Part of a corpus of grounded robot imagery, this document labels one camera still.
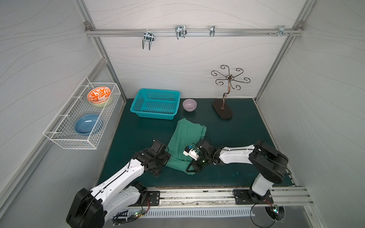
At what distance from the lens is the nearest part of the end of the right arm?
71 centimetres

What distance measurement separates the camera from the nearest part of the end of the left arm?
0.58m

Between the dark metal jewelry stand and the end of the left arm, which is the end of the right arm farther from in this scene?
the dark metal jewelry stand
